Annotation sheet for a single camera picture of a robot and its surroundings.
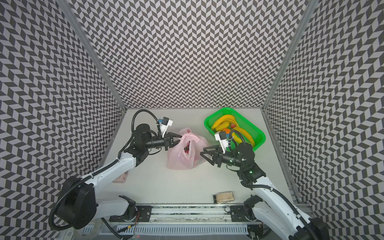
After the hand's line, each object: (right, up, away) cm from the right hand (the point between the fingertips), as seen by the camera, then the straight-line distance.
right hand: (202, 157), depth 68 cm
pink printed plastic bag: (-7, +1, +4) cm, 8 cm away
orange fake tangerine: (+17, +10, +31) cm, 37 cm away
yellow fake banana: (+26, +11, +36) cm, 46 cm away
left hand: (-8, +8, +4) cm, 12 cm away
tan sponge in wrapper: (+11, -22, +7) cm, 26 cm away
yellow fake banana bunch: (+16, +16, +34) cm, 40 cm away
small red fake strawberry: (+23, +13, +37) cm, 45 cm away
